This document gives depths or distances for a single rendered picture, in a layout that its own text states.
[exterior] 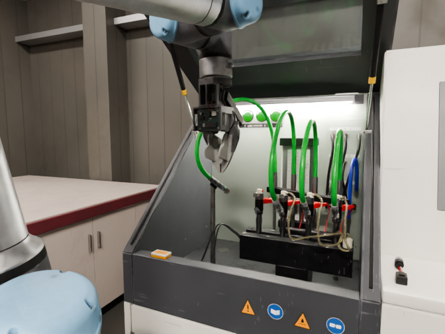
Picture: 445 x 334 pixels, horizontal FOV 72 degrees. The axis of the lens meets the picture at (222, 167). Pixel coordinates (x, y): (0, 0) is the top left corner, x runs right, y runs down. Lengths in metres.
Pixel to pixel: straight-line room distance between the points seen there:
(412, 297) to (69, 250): 1.83
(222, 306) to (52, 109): 3.74
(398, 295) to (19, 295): 0.66
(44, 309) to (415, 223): 0.86
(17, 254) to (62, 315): 0.14
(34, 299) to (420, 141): 0.92
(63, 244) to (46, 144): 2.48
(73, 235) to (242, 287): 1.48
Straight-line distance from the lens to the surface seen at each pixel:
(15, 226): 0.49
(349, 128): 1.23
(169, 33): 0.63
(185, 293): 0.92
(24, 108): 4.52
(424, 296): 0.78
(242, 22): 0.56
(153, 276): 0.96
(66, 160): 4.18
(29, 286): 0.44
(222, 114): 0.67
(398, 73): 1.05
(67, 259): 2.15
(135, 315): 1.07
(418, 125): 1.01
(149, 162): 3.34
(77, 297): 0.40
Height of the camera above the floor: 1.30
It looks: 6 degrees down
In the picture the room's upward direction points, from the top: straight up
